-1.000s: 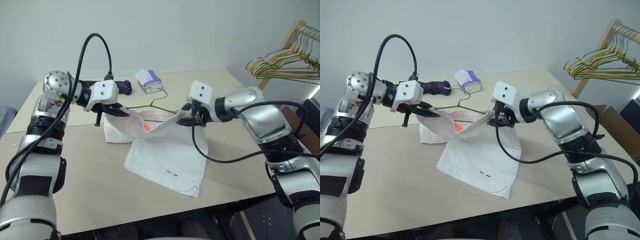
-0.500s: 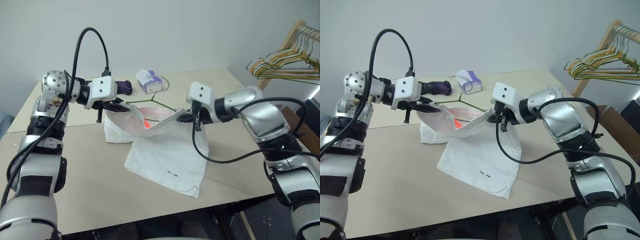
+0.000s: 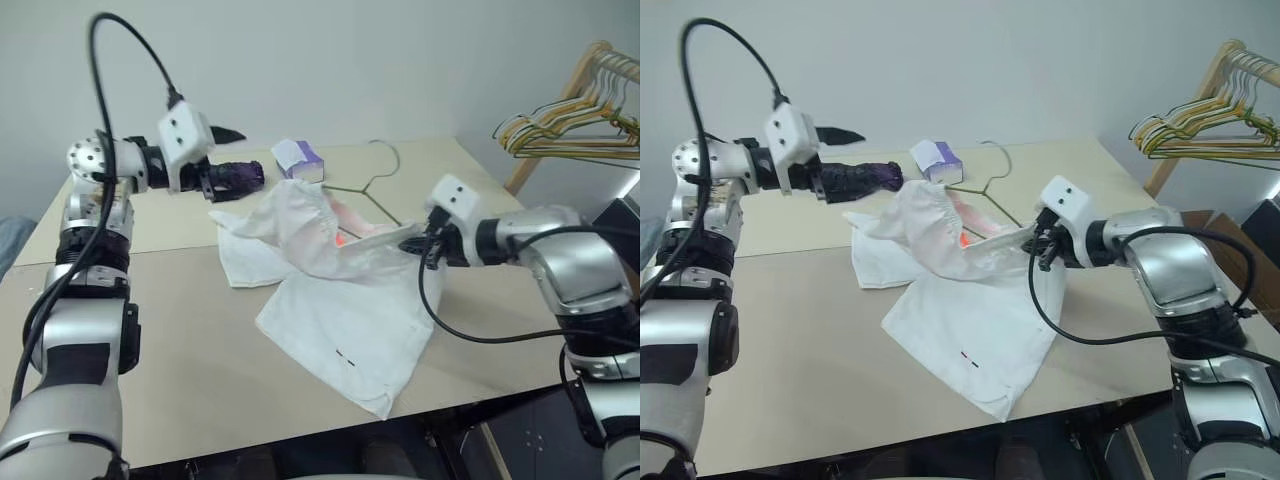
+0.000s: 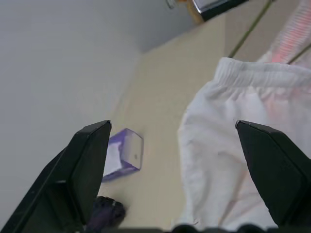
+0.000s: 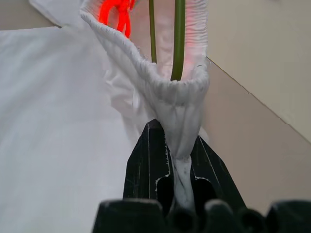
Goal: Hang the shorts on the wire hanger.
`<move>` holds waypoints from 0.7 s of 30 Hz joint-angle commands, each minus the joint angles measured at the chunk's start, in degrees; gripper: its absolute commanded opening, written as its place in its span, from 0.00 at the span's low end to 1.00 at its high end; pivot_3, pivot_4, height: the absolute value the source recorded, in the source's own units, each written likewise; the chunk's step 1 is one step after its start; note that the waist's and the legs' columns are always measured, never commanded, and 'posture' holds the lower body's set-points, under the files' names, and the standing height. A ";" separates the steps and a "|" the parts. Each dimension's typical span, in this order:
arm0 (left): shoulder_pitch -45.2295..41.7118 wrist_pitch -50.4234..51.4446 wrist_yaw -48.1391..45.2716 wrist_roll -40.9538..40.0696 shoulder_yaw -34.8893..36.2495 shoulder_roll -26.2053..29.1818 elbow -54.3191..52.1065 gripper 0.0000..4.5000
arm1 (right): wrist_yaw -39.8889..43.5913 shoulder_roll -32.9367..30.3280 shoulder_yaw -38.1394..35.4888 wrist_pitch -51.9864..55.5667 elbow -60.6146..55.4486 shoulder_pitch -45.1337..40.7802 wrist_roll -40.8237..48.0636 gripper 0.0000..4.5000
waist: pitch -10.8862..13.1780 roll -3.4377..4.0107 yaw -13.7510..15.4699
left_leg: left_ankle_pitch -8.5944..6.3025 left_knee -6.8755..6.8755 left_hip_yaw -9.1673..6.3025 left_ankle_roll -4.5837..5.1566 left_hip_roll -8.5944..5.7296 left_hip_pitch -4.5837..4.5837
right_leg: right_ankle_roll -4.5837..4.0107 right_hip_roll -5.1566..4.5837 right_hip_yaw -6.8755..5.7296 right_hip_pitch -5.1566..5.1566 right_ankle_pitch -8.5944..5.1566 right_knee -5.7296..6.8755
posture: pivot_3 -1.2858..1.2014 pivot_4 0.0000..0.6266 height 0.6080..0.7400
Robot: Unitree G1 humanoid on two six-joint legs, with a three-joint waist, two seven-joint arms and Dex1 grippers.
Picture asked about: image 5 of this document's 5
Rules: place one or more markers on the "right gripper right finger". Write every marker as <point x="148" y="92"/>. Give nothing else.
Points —
<point x="211" y="174"/>

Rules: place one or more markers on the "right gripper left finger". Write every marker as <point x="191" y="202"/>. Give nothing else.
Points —
<point x="145" y="165"/>

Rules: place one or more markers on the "white garment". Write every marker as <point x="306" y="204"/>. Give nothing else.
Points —
<point x="60" y="121"/>

